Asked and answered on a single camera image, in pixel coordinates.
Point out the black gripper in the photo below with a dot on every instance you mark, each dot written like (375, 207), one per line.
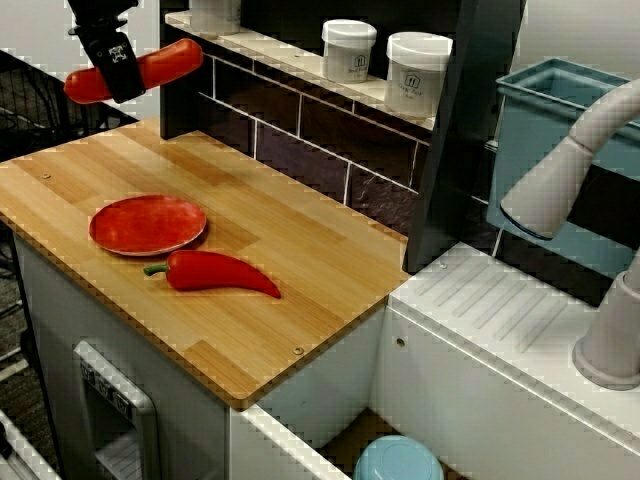
(100, 15)

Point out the red toy sausage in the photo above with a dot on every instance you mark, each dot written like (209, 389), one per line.
(170, 60)

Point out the red toy chili pepper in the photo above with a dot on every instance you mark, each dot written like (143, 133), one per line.
(215, 272)

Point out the white labelled plastic jar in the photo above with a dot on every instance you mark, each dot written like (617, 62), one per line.
(215, 15)
(417, 75)
(347, 50)

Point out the red round plate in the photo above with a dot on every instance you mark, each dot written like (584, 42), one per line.
(150, 225)

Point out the white toy kitchen cabinet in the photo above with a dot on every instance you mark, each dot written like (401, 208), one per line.
(60, 310)

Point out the black tiled backsplash shelf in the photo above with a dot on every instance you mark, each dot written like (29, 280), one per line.
(465, 125)

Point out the teal plastic bin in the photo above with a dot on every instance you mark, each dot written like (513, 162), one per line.
(525, 125)

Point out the brown board in sink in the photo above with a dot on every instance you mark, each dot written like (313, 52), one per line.
(350, 440)

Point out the grey toy faucet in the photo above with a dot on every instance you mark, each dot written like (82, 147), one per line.
(550, 190)

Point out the light blue bowl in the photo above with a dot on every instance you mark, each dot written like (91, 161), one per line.
(395, 460)

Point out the white toy sink unit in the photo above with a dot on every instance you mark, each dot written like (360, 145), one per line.
(500, 360)

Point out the aluminium frame rail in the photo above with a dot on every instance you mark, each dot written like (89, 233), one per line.
(20, 450)

